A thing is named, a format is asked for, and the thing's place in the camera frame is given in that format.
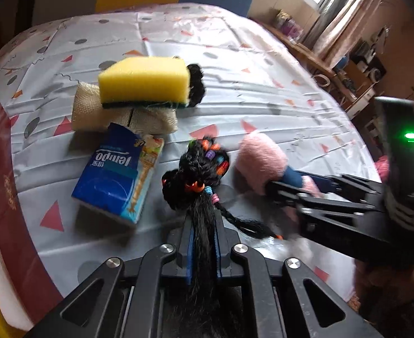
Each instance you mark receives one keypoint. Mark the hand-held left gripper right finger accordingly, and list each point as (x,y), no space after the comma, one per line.
(218,253)

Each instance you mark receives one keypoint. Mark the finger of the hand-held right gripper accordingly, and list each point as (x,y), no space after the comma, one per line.
(288,193)
(291,176)

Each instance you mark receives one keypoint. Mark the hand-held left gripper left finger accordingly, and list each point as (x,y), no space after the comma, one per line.
(190,253)

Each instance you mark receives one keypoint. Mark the pink fluffy plush roll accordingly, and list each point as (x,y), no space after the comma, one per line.
(259,155)

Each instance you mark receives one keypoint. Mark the black braided beaded hairpiece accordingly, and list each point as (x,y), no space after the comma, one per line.
(193,169)

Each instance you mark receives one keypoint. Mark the blue tissue packet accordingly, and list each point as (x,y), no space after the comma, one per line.
(112,176)

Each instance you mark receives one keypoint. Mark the yellow sponge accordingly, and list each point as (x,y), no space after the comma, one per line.
(143,81)

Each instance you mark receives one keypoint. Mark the person's right forearm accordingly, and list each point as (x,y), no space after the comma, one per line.
(390,288)

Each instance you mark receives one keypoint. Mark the printed grey tablecloth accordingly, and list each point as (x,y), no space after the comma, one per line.
(228,77)

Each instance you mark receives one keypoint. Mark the wooden side table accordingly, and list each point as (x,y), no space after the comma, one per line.
(312,52)

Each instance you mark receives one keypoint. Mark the black scrunchie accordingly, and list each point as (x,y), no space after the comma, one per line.
(195,84)

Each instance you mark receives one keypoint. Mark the purple packets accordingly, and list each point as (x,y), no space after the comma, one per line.
(289,26)

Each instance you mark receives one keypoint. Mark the pink curtain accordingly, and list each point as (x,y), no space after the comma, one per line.
(347,14)

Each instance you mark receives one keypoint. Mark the cream knitted cloth roll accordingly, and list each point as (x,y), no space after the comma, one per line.
(87,112)

